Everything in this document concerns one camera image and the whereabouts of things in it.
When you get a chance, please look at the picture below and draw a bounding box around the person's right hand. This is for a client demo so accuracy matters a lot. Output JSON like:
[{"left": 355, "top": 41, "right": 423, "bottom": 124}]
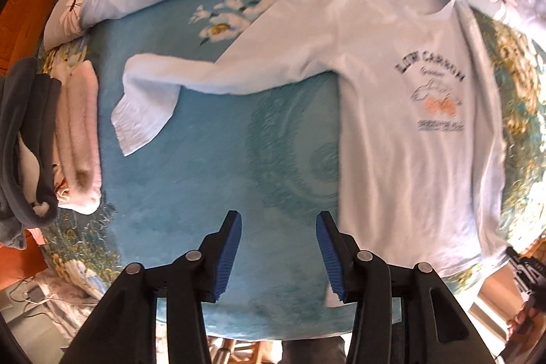
[{"left": 507, "top": 302, "right": 532, "bottom": 337}]

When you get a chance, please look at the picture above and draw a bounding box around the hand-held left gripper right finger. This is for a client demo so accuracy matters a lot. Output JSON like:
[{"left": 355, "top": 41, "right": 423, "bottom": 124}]
[{"left": 316, "top": 211, "right": 502, "bottom": 364}]

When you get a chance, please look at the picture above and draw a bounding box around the pink folded garment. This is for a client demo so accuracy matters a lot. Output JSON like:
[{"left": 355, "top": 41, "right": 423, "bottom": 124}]
[{"left": 53, "top": 59, "right": 103, "bottom": 215}]

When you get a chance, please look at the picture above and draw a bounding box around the dark grey folded garment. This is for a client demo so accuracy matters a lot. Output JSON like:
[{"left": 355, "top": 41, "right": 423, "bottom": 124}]
[{"left": 0, "top": 58, "right": 62, "bottom": 249}]

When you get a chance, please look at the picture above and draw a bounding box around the white cable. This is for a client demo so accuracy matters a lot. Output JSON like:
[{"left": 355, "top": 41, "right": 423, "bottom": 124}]
[{"left": 11, "top": 278, "right": 97, "bottom": 306}]

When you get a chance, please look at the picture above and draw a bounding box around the nightstand with floral cloth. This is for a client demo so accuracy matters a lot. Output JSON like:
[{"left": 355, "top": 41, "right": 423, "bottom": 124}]
[{"left": 0, "top": 268, "right": 101, "bottom": 352}]

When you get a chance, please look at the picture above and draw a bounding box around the light blue long-sleeve shirt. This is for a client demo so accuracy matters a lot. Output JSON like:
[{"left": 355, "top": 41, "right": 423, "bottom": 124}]
[{"left": 110, "top": 0, "right": 519, "bottom": 307}]

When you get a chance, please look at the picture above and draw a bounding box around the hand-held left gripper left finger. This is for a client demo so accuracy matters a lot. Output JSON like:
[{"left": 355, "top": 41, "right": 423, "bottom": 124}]
[{"left": 60, "top": 210, "right": 243, "bottom": 364}]

